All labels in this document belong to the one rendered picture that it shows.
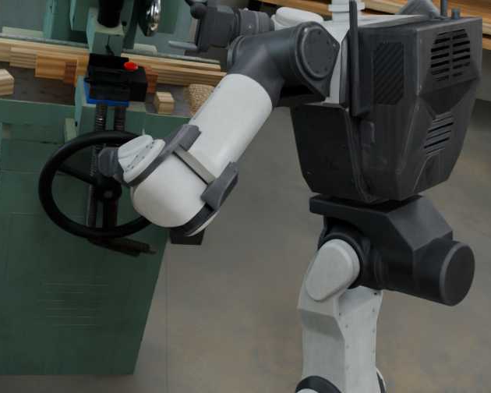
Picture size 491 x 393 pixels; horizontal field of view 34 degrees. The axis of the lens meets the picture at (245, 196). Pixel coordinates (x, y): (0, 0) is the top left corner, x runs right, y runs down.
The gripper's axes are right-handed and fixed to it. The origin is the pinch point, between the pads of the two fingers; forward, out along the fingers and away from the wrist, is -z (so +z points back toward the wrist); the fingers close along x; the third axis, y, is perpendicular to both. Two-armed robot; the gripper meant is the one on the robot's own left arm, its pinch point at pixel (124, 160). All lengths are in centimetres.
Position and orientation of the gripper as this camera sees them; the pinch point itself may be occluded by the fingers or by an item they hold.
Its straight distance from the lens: 161.9
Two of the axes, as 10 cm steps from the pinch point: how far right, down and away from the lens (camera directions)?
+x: 9.5, -0.3, 3.2
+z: 3.2, 1.3, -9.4
